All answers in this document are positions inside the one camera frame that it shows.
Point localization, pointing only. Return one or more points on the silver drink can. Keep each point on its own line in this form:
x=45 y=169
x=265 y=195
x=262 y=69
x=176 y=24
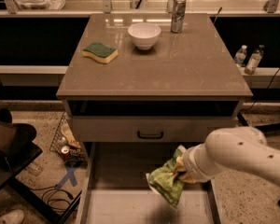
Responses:
x=178 y=14

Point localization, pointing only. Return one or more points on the green and yellow sponge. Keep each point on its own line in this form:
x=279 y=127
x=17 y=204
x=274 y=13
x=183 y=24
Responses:
x=100 y=52

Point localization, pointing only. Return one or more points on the clear water bottle left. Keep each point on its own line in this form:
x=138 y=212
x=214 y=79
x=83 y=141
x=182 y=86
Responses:
x=240 y=55

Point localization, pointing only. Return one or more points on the clear water bottle right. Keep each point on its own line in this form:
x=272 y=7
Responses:
x=254 y=60

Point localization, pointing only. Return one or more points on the blue tape cross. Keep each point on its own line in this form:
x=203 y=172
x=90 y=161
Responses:
x=69 y=176

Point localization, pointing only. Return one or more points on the wire basket with snacks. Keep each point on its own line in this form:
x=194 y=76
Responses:
x=64 y=137

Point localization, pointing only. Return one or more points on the grey drawer cabinet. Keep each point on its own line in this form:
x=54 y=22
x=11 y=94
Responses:
x=190 y=74

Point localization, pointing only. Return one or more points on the white shoe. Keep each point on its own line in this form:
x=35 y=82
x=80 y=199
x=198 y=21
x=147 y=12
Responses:
x=13 y=217

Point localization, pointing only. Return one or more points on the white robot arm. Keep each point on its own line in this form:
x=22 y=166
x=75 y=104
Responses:
x=242 y=149

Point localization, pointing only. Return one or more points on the black metal stand leg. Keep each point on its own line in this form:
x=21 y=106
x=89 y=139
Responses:
x=264 y=128

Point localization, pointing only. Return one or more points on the green jalapeno chip bag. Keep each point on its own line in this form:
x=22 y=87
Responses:
x=164 y=180

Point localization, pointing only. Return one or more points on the clear water bottle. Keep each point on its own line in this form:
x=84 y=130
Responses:
x=240 y=55
x=254 y=60

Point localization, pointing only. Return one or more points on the red soda can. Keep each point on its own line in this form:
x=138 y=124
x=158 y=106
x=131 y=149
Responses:
x=65 y=151

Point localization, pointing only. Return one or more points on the closed grey upper drawer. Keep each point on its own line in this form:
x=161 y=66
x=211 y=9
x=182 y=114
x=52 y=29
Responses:
x=146 y=129

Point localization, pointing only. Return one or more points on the open grey middle drawer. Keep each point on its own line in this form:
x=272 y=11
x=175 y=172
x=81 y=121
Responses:
x=116 y=190

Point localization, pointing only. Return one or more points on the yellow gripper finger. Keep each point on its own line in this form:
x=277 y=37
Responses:
x=186 y=178
x=179 y=165

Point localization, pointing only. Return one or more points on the white ceramic bowl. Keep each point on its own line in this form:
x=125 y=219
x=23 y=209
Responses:
x=144 y=35

